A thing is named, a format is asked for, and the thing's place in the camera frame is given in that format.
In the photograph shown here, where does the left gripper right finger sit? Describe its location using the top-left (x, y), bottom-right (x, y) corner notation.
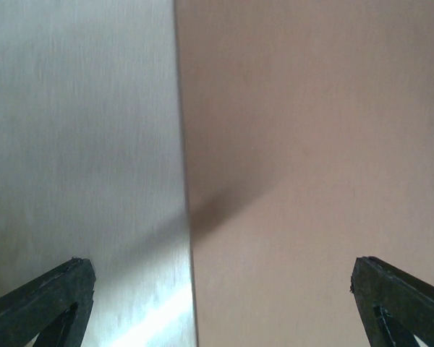
top-left (350, 257), bottom-right (434, 346)

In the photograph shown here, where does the brown backing board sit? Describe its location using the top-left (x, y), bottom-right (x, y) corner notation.
top-left (176, 1), bottom-right (434, 346)

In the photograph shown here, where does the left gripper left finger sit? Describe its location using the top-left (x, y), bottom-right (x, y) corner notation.
top-left (0, 258), bottom-right (96, 346)

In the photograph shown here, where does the landscape photo print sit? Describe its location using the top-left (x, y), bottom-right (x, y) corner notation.
top-left (0, 1), bottom-right (197, 346)

